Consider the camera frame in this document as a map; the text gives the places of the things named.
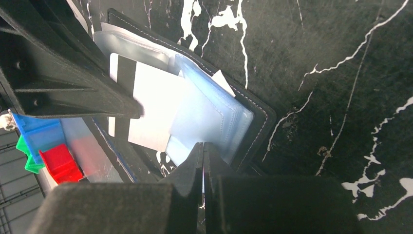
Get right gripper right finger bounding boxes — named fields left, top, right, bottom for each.
left=203, top=143, right=361, bottom=234

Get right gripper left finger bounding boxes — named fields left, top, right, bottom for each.
left=28, top=143, right=204, bottom=234

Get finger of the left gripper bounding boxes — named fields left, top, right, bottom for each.
left=0, top=0, right=144, bottom=118

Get white credit card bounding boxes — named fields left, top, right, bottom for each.
left=108, top=53, right=189, bottom=152

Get coloured plastic blocks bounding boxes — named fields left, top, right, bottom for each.
left=11, top=113, right=84, bottom=184

